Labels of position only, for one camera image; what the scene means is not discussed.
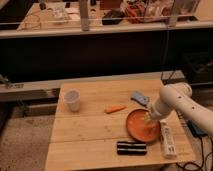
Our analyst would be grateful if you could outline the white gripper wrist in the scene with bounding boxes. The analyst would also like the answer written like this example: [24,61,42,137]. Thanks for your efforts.
[144,102,166,125]

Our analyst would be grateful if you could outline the orange ceramic bowl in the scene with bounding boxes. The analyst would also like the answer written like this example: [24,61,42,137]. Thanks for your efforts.
[126,109,161,143]

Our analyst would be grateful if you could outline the black white striped block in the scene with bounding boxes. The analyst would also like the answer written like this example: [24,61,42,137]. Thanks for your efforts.
[117,141,147,155]

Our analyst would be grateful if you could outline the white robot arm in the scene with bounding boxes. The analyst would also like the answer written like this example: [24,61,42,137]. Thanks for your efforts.
[148,82,213,137]

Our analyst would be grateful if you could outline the small blue cloth toy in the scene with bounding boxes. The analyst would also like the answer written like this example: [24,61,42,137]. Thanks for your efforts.
[131,92,149,107]

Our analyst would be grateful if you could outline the white squeeze bottle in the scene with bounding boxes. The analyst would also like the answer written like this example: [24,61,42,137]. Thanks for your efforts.
[161,121,177,158]

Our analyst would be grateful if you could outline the orange toy carrot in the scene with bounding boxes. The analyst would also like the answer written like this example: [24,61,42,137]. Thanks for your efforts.
[104,106,126,114]

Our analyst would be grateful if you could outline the black crate on right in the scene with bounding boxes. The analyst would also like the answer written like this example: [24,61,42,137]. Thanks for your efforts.
[181,52,213,83]

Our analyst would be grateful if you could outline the translucent plastic cup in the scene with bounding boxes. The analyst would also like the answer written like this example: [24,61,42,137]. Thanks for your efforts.
[63,90,80,112]

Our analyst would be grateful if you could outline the red object on shelf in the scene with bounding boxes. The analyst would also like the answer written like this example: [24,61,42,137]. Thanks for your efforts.
[125,4,145,23]

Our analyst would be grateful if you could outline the black bag on shelf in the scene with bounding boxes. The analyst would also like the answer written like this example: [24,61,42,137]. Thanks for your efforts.
[102,10,124,25]

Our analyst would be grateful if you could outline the black cables on floor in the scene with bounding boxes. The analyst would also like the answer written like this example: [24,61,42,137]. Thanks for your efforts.
[176,111,213,171]

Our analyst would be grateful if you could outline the grey metal post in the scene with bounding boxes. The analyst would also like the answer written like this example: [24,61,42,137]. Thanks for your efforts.
[79,0,90,31]

